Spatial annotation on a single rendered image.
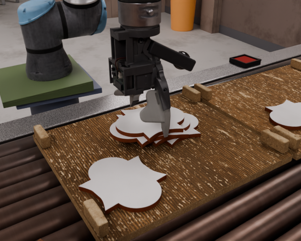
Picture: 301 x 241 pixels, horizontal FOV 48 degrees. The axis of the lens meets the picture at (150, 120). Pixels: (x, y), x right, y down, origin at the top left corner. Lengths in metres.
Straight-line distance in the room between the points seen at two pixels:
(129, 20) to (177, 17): 4.66
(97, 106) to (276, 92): 0.48
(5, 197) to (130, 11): 0.38
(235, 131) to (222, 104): 0.13
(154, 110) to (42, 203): 0.25
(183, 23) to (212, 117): 4.48
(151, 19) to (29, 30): 0.58
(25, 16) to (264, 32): 3.80
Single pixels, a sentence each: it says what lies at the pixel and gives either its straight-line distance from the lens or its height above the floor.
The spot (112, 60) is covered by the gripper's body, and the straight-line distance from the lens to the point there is 0.63.
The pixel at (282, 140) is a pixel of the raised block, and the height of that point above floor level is 0.96.
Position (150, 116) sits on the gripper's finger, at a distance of 0.62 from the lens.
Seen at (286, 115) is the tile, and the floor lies 0.95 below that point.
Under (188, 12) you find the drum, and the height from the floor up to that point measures 0.29.
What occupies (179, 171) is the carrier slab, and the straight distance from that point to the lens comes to 0.62.
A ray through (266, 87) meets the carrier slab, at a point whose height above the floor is 0.94.
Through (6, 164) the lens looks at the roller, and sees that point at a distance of 0.73.
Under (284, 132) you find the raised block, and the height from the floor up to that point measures 0.96.
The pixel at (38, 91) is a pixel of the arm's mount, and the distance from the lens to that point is 1.08.
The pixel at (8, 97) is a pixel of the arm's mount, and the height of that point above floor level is 0.89.
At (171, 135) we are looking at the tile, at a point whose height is 0.96.
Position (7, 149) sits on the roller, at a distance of 0.78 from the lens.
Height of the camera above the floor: 1.32
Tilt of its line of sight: 29 degrees down
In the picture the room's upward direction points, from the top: straight up
